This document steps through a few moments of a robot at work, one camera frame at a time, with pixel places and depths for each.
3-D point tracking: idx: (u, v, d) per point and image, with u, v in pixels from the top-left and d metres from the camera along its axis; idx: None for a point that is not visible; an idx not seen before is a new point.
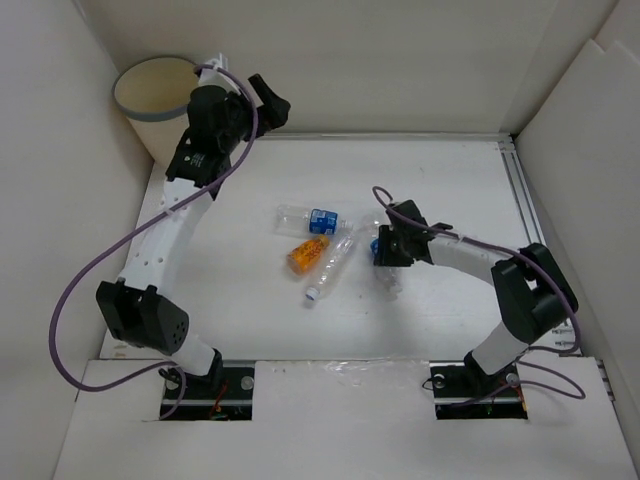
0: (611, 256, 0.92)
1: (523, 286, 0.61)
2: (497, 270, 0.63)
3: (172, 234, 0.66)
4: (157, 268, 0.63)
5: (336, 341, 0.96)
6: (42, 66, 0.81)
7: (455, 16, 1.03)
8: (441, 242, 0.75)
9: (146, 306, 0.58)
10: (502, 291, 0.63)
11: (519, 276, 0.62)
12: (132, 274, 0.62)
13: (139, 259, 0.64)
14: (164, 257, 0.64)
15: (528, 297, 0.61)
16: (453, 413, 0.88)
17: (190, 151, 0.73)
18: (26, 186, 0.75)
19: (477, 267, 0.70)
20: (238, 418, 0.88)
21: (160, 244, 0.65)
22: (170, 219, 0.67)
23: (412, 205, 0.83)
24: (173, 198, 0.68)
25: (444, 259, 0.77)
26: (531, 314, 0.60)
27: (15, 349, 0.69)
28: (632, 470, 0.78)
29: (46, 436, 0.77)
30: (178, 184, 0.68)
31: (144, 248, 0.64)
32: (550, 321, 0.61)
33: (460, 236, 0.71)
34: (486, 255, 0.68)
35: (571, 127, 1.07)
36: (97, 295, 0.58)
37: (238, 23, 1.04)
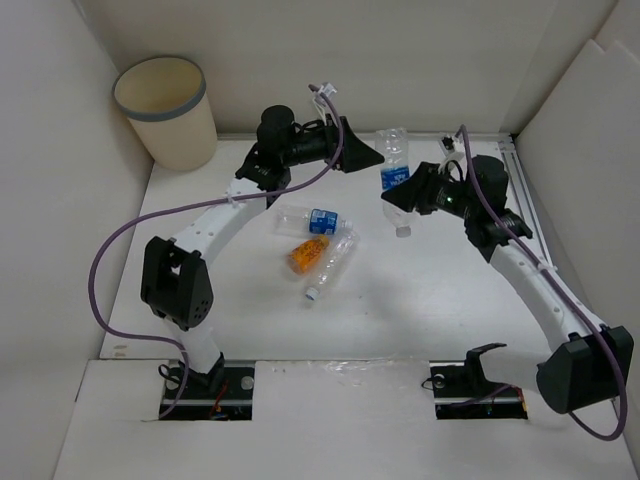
0: (612, 255, 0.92)
1: (585, 370, 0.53)
2: (566, 348, 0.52)
3: (227, 219, 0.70)
4: (204, 240, 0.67)
5: (337, 342, 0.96)
6: (43, 66, 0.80)
7: (456, 16, 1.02)
8: (512, 258, 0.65)
9: (187, 265, 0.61)
10: (558, 361, 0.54)
11: (588, 362, 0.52)
12: (185, 239, 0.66)
13: (193, 228, 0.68)
14: (214, 234, 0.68)
15: (583, 377, 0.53)
16: (453, 413, 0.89)
17: (258, 161, 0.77)
18: (27, 187, 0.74)
19: (539, 311, 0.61)
20: (238, 418, 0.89)
21: (216, 222, 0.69)
22: (229, 205, 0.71)
23: (504, 180, 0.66)
24: (237, 191, 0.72)
25: (506, 272, 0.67)
26: (576, 393, 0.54)
27: (16, 350, 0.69)
28: (632, 470, 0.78)
29: (46, 437, 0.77)
30: (245, 183, 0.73)
31: (201, 222, 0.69)
32: (590, 400, 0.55)
33: (540, 267, 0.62)
34: (559, 313, 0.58)
35: (572, 127, 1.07)
36: (149, 245, 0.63)
37: (238, 23, 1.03)
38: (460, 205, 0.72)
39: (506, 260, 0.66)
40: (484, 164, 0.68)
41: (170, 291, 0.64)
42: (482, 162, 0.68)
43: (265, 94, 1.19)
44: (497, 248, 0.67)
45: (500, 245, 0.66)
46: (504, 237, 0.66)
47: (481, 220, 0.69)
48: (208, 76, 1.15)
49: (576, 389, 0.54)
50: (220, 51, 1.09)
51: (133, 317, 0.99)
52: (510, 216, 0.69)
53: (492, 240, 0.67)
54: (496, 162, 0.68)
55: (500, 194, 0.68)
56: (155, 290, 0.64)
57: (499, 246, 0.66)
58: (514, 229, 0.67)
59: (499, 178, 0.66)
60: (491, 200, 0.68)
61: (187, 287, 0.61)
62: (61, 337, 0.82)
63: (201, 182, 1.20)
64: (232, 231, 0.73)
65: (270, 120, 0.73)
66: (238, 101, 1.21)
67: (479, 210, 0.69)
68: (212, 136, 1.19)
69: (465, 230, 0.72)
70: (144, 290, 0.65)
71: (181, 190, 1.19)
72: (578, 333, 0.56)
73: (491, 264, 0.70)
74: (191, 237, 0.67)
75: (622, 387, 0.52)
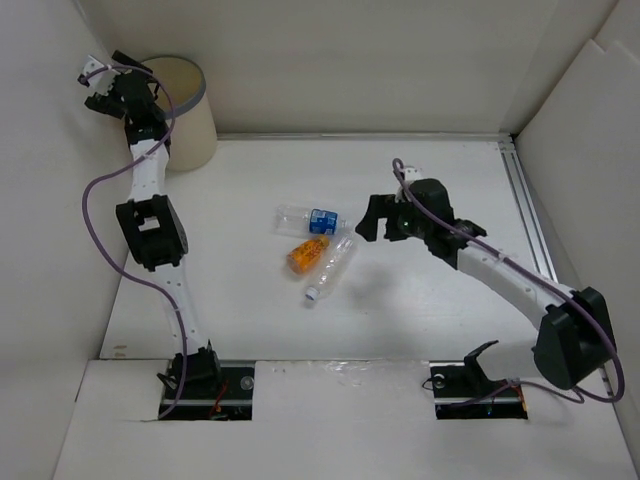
0: (613, 255, 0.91)
1: (574, 340, 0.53)
2: (549, 323, 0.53)
3: (155, 170, 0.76)
4: (155, 188, 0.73)
5: (337, 342, 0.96)
6: (44, 66, 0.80)
7: (455, 16, 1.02)
8: (475, 256, 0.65)
9: (162, 208, 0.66)
10: (547, 338, 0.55)
11: (572, 330, 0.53)
12: (140, 195, 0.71)
13: (137, 185, 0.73)
14: (156, 181, 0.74)
15: (575, 348, 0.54)
16: (453, 413, 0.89)
17: (135, 127, 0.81)
18: (27, 186, 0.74)
19: (514, 295, 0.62)
20: (238, 418, 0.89)
21: (151, 173, 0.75)
22: (148, 161, 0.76)
23: (444, 192, 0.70)
24: (144, 150, 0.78)
25: (473, 272, 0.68)
26: (576, 366, 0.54)
27: (17, 349, 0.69)
28: (632, 470, 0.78)
29: (45, 437, 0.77)
30: (142, 144, 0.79)
31: (138, 180, 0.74)
32: (589, 369, 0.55)
33: (502, 257, 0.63)
34: (532, 291, 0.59)
35: (572, 127, 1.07)
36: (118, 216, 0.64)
37: (239, 23, 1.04)
38: (418, 223, 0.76)
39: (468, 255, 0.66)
40: (422, 184, 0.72)
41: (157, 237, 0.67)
42: (421, 183, 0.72)
43: (264, 94, 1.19)
44: (459, 253, 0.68)
45: (461, 249, 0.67)
46: (462, 241, 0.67)
47: (439, 233, 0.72)
48: (209, 77, 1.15)
49: (574, 363, 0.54)
50: (221, 51, 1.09)
51: (133, 317, 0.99)
52: (462, 221, 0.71)
53: (453, 248, 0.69)
54: (431, 179, 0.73)
55: (446, 205, 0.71)
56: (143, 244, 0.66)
57: (459, 249, 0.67)
58: (469, 230, 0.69)
59: (439, 194, 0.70)
60: (440, 214, 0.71)
61: (170, 221, 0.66)
62: (61, 337, 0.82)
63: (201, 183, 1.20)
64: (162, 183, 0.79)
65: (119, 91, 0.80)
66: (238, 102, 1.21)
67: (434, 226, 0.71)
68: (212, 137, 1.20)
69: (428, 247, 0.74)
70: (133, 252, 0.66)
71: (182, 191, 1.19)
72: (553, 304, 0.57)
73: (459, 269, 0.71)
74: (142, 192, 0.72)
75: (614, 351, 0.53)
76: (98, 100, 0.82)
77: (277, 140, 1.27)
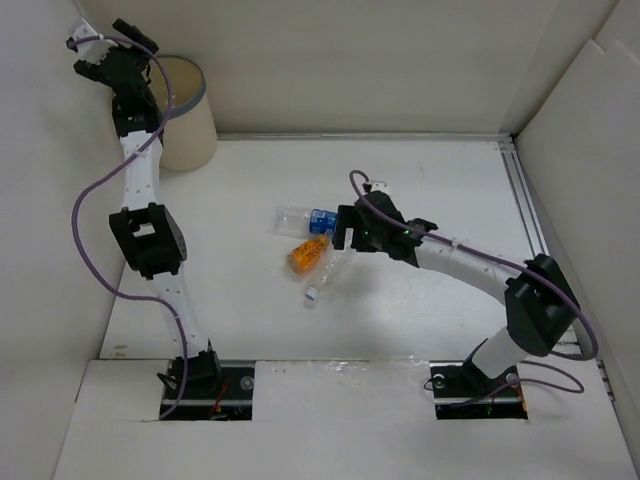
0: (612, 255, 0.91)
1: (537, 308, 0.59)
2: (511, 295, 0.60)
3: (149, 170, 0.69)
4: (151, 193, 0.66)
5: (336, 342, 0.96)
6: (43, 66, 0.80)
7: (455, 16, 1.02)
8: (431, 250, 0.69)
9: (159, 218, 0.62)
10: (514, 311, 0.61)
11: (534, 298, 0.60)
12: (133, 203, 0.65)
13: (130, 190, 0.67)
14: (151, 184, 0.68)
15: (541, 314, 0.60)
16: (453, 413, 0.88)
17: (126, 113, 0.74)
18: (27, 186, 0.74)
19: (475, 277, 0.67)
20: (238, 418, 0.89)
21: (145, 175, 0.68)
22: (140, 159, 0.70)
23: (387, 198, 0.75)
24: (136, 144, 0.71)
25: (433, 265, 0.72)
26: (545, 331, 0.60)
27: (17, 350, 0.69)
28: (632, 470, 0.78)
29: (46, 437, 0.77)
30: (134, 136, 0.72)
31: (131, 183, 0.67)
32: (560, 332, 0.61)
33: (456, 244, 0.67)
34: (490, 270, 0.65)
35: (572, 127, 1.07)
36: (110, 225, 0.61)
37: (239, 22, 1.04)
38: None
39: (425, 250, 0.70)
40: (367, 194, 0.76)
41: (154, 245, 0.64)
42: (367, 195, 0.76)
43: (264, 94, 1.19)
44: (416, 251, 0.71)
45: (417, 246, 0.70)
46: (416, 238, 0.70)
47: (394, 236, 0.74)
48: (209, 77, 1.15)
49: (542, 329, 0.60)
50: (221, 50, 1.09)
51: (133, 317, 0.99)
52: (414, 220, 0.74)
53: (411, 246, 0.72)
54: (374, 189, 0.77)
55: (393, 209, 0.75)
56: (140, 252, 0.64)
57: (415, 246, 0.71)
58: (421, 226, 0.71)
59: (384, 200, 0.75)
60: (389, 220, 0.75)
61: (168, 232, 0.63)
62: (61, 337, 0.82)
63: (201, 182, 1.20)
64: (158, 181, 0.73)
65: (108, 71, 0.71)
66: (239, 102, 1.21)
67: (388, 231, 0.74)
68: (212, 137, 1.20)
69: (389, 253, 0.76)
70: (128, 259, 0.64)
71: (182, 191, 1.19)
72: (511, 277, 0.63)
73: (421, 266, 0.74)
74: (136, 198, 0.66)
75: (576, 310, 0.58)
76: (89, 67, 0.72)
77: (277, 139, 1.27)
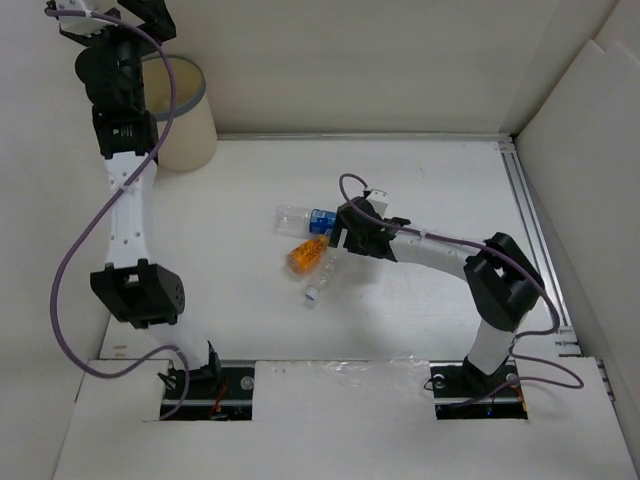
0: (612, 255, 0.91)
1: (496, 282, 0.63)
2: (471, 269, 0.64)
3: (138, 211, 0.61)
4: (141, 245, 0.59)
5: (336, 342, 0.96)
6: (43, 66, 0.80)
7: (455, 16, 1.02)
8: (403, 241, 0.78)
9: (150, 281, 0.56)
10: (477, 287, 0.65)
11: (492, 272, 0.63)
12: (121, 259, 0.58)
13: (117, 240, 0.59)
14: (142, 231, 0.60)
15: (499, 287, 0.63)
16: (453, 413, 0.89)
17: (112, 121, 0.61)
18: (27, 186, 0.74)
19: (443, 260, 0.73)
20: (238, 418, 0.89)
21: (135, 220, 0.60)
22: (129, 195, 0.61)
23: (365, 200, 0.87)
24: (122, 172, 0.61)
25: (408, 257, 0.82)
26: (508, 304, 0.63)
27: (16, 349, 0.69)
28: (632, 470, 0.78)
29: (45, 437, 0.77)
30: (121, 158, 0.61)
31: (118, 230, 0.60)
32: (524, 306, 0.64)
33: (422, 233, 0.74)
34: (452, 252, 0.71)
35: (572, 128, 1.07)
36: (93, 286, 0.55)
37: (239, 22, 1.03)
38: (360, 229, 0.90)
39: (398, 244, 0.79)
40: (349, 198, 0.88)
41: (145, 302, 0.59)
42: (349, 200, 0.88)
43: (264, 94, 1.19)
44: (392, 244, 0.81)
45: (392, 240, 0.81)
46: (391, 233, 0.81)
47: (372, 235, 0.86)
48: (209, 76, 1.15)
49: (504, 303, 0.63)
50: (221, 50, 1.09)
51: None
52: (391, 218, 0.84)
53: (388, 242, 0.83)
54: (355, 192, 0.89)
55: (370, 210, 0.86)
56: (130, 310, 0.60)
57: (390, 242, 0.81)
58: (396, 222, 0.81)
59: (362, 202, 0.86)
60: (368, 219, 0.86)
61: (161, 295, 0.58)
62: (60, 337, 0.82)
63: (201, 182, 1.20)
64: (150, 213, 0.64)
65: (87, 68, 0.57)
66: (239, 102, 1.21)
67: (367, 230, 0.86)
68: (212, 136, 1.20)
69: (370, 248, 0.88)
70: (118, 316, 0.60)
71: (182, 191, 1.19)
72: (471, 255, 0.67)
73: (400, 258, 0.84)
74: (124, 251, 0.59)
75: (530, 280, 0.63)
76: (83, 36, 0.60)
77: (277, 139, 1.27)
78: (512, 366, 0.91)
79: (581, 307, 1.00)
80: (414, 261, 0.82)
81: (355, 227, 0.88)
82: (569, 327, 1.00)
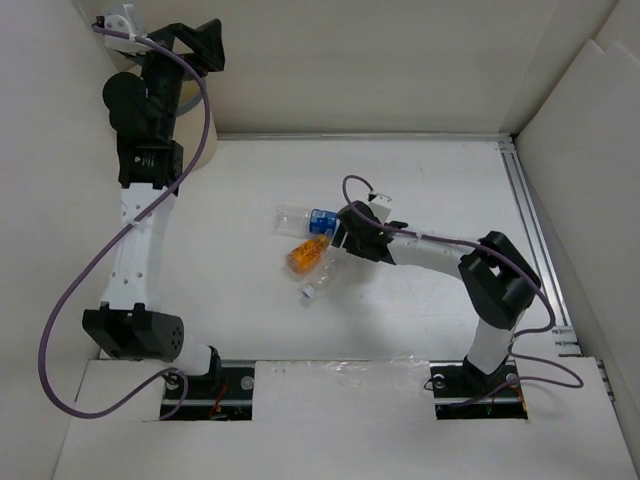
0: (612, 255, 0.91)
1: (490, 279, 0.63)
2: (465, 267, 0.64)
3: (143, 251, 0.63)
4: (140, 287, 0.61)
5: (335, 342, 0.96)
6: (43, 66, 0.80)
7: (455, 16, 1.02)
8: (400, 243, 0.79)
9: (142, 326, 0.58)
10: (472, 285, 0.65)
11: (485, 269, 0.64)
12: (119, 297, 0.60)
13: (118, 277, 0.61)
14: (143, 273, 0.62)
15: (495, 284, 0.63)
16: (453, 413, 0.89)
17: (134, 149, 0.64)
18: (27, 186, 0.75)
19: (439, 260, 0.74)
20: (238, 418, 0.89)
21: (138, 260, 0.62)
22: (138, 231, 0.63)
23: (364, 204, 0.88)
24: (135, 205, 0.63)
25: (407, 258, 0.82)
26: (502, 301, 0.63)
27: (14, 349, 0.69)
28: (632, 470, 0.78)
29: (45, 437, 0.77)
30: (137, 189, 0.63)
31: (121, 267, 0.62)
32: (520, 304, 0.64)
33: (418, 235, 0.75)
34: (448, 252, 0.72)
35: (572, 128, 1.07)
36: (84, 323, 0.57)
37: (239, 23, 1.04)
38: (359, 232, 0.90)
39: (395, 248, 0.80)
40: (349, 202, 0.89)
41: (138, 346, 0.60)
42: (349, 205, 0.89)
43: (264, 94, 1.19)
44: (390, 247, 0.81)
45: (390, 243, 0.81)
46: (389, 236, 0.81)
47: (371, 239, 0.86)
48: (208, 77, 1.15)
49: (499, 300, 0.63)
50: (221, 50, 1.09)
51: None
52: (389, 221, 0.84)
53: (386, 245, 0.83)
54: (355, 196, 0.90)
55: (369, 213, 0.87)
56: (122, 351, 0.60)
57: (387, 244, 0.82)
58: (393, 224, 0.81)
59: (361, 206, 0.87)
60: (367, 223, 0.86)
61: (153, 340, 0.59)
62: (60, 337, 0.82)
63: (201, 182, 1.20)
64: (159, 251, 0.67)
65: (115, 94, 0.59)
66: (239, 102, 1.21)
67: (366, 233, 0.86)
68: (212, 137, 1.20)
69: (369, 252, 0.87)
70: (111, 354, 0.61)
71: (182, 191, 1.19)
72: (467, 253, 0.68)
73: (399, 261, 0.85)
74: (123, 290, 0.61)
75: (524, 276, 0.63)
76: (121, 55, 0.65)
77: (278, 140, 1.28)
78: (512, 366, 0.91)
79: (581, 307, 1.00)
80: (411, 264, 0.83)
81: (353, 230, 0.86)
82: (569, 327, 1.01)
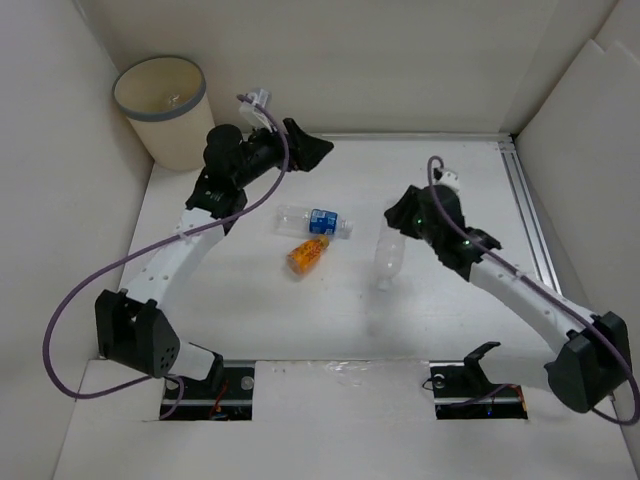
0: (614, 256, 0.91)
1: (592, 367, 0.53)
2: (571, 348, 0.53)
3: (178, 260, 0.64)
4: (160, 287, 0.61)
5: (337, 343, 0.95)
6: (42, 66, 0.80)
7: (455, 16, 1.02)
8: (490, 271, 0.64)
9: (144, 321, 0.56)
10: (566, 366, 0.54)
11: (592, 356, 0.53)
12: (138, 289, 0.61)
13: (145, 273, 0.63)
14: (169, 277, 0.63)
15: (593, 371, 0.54)
16: (453, 413, 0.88)
17: (210, 186, 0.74)
18: (26, 186, 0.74)
19: (533, 313, 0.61)
20: (238, 418, 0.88)
21: (169, 264, 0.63)
22: (182, 243, 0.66)
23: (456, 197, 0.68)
24: (189, 224, 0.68)
25: (483, 283, 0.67)
26: (590, 390, 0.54)
27: (14, 351, 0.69)
28: (633, 470, 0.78)
29: (45, 437, 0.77)
30: (197, 213, 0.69)
31: (154, 265, 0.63)
32: (604, 392, 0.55)
33: (519, 274, 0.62)
34: (550, 314, 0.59)
35: (572, 127, 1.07)
36: (99, 300, 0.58)
37: (238, 23, 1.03)
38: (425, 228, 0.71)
39: (484, 273, 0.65)
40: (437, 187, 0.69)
41: (129, 347, 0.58)
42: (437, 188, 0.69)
43: (264, 94, 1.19)
44: (471, 266, 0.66)
45: (475, 263, 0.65)
46: (477, 254, 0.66)
47: (450, 244, 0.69)
48: (208, 76, 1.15)
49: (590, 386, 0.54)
50: (220, 50, 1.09)
51: None
52: (476, 230, 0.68)
53: (468, 260, 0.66)
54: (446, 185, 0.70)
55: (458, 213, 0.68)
56: (115, 345, 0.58)
57: (475, 263, 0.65)
58: (482, 240, 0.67)
59: (452, 200, 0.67)
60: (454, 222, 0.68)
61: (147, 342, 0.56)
62: (60, 338, 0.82)
63: None
64: (190, 269, 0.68)
65: (219, 137, 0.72)
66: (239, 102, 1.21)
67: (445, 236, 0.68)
68: None
69: (439, 255, 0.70)
70: (103, 345, 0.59)
71: (182, 191, 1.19)
72: (574, 330, 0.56)
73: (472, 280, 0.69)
74: (145, 284, 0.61)
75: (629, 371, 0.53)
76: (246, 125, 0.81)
77: None
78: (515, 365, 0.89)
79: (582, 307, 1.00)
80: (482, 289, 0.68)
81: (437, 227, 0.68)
82: None
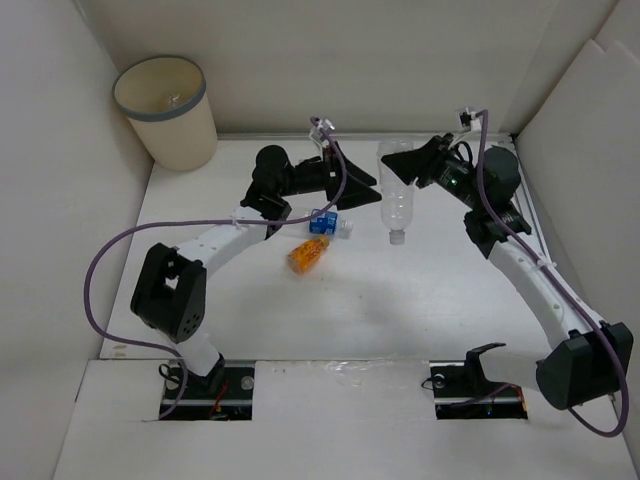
0: (614, 256, 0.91)
1: (584, 368, 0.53)
2: (570, 345, 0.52)
3: (227, 238, 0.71)
4: (207, 254, 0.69)
5: (337, 343, 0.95)
6: (41, 67, 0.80)
7: (455, 17, 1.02)
8: (511, 253, 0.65)
9: (188, 277, 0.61)
10: (559, 361, 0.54)
11: (588, 358, 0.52)
12: (189, 250, 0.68)
13: (197, 240, 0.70)
14: (217, 248, 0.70)
15: (584, 373, 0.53)
16: (453, 413, 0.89)
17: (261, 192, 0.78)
18: (26, 187, 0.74)
19: (540, 304, 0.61)
20: (238, 418, 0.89)
21: (219, 238, 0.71)
22: (233, 227, 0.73)
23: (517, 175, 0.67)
24: (241, 215, 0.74)
25: (501, 264, 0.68)
26: (575, 389, 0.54)
27: (13, 351, 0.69)
28: (632, 470, 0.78)
29: (44, 438, 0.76)
30: (247, 212, 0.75)
31: (206, 236, 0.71)
32: (589, 395, 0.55)
33: (540, 264, 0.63)
34: (559, 309, 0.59)
35: (572, 127, 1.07)
36: (153, 248, 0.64)
37: (238, 23, 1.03)
38: (469, 192, 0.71)
39: (505, 253, 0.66)
40: (496, 162, 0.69)
41: (163, 302, 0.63)
42: (495, 160, 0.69)
43: (264, 94, 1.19)
44: (495, 244, 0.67)
45: (499, 241, 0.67)
46: (502, 234, 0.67)
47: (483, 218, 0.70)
48: (209, 76, 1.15)
49: (576, 384, 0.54)
50: (219, 50, 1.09)
51: (130, 318, 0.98)
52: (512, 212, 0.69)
53: (490, 236, 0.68)
54: (508, 160, 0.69)
55: (509, 193, 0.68)
56: (148, 297, 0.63)
57: (497, 242, 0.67)
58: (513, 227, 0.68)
59: (511, 177, 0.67)
60: (497, 197, 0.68)
61: (183, 299, 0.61)
62: (60, 338, 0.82)
63: (202, 182, 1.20)
64: (232, 252, 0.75)
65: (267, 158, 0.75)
66: (239, 101, 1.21)
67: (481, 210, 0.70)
68: (212, 135, 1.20)
69: (465, 223, 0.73)
70: (137, 294, 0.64)
71: (182, 191, 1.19)
72: (577, 330, 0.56)
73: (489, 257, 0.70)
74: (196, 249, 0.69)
75: (622, 379, 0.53)
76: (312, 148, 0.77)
77: (277, 140, 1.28)
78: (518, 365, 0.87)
79: None
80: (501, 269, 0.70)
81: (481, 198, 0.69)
82: None
